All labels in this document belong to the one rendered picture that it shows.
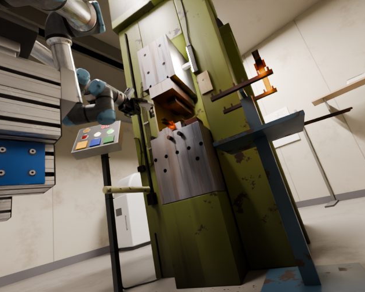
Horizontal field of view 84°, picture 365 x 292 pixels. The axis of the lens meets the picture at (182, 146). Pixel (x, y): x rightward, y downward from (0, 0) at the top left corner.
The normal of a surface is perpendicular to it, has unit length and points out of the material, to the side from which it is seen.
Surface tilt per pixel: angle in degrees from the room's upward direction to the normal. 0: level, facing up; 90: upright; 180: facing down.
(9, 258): 90
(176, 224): 90
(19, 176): 90
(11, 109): 90
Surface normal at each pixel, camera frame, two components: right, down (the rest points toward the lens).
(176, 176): -0.46, -0.18
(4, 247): 0.71, -0.37
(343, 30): -0.67, -0.09
